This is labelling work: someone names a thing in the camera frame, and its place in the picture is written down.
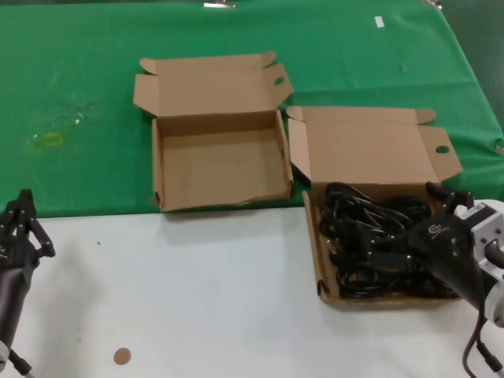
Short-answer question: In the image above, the black arm cable silver connector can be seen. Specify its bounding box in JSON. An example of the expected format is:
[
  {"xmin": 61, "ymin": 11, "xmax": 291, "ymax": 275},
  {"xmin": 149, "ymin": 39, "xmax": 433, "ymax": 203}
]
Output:
[
  {"xmin": 7, "ymin": 348, "xmax": 39, "ymax": 378},
  {"xmin": 462, "ymin": 306, "xmax": 504, "ymax": 378}
]

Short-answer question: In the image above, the brown cardboard box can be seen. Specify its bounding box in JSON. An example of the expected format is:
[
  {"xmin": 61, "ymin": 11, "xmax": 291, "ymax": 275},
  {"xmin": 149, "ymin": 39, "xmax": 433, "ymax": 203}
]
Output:
[{"xmin": 286, "ymin": 105, "xmax": 465, "ymax": 312}]

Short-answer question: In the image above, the cardboard box torn front edge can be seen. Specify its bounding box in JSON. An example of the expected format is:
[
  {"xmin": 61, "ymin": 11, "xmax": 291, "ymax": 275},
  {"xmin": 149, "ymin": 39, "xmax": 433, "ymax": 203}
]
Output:
[{"xmin": 132, "ymin": 50, "xmax": 295, "ymax": 213}]

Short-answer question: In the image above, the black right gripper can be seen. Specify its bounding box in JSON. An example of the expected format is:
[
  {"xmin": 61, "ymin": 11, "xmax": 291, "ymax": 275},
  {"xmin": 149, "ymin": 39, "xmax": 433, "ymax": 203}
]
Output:
[{"xmin": 367, "ymin": 180, "xmax": 496, "ymax": 311}]

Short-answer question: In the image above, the green tablecloth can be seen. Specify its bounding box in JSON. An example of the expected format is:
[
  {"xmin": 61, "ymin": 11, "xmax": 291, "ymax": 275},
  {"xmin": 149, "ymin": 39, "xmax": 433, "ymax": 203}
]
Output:
[{"xmin": 0, "ymin": 0, "xmax": 504, "ymax": 220}]

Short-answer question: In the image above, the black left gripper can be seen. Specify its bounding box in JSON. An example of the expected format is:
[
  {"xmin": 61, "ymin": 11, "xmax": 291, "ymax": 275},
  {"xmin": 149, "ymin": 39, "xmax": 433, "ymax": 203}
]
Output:
[{"xmin": 0, "ymin": 188, "xmax": 57, "ymax": 279}]

